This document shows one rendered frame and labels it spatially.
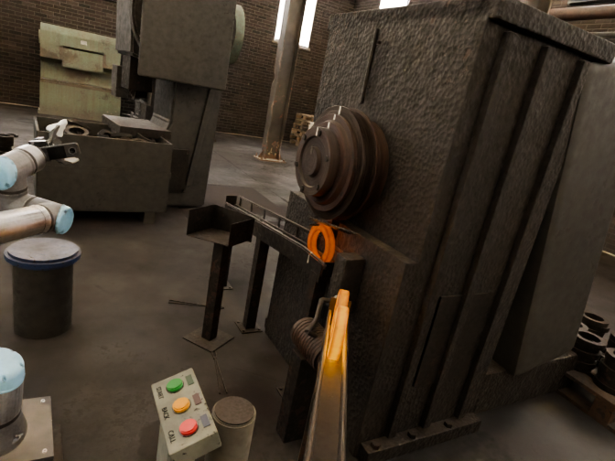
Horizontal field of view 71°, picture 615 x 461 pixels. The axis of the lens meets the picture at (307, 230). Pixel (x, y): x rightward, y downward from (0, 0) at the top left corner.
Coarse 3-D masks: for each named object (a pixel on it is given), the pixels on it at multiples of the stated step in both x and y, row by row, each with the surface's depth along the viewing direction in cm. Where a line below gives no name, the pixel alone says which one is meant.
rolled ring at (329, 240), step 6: (312, 228) 196; (318, 228) 192; (324, 228) 188; (330, 228) 189; (312, 234) 196; (324, 234) 188; (330, 234) 186; (312, 240) 198; (330, 240) 185; (312, 246) 198; (330, 246) 185; (324, 252) 187; (330, 252) 185; (324, 258) 187; (330, 258) 187
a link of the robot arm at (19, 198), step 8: (0, 192) 131; (8, 192) 131; (16, 192) 132; (24, 192) 135; (0, 200) 132; (8, 200) 132; (16, 200) 133; (24, 200) 133; (0, 208) 133; (8, 208) 133; (16, 208) 133
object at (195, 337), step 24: (192, 216) 220; (216, 216) 235; (240, 216) 228; (216, 240) 217; (240, 240) 218; (216, 264) 224; (216, 288) 227; (216, 312) 233; (192, 336) 238; (216, 336) 241
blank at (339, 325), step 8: (336, 312) 131; (344, 312) 124; (336, 320) 122; (344, 320) 122; (336, 328) 121; (344, 328) 121; (336, 336) 120; (344, 336) 120; (336, 344) 120; (328, 352) 127; (336, 352) 121
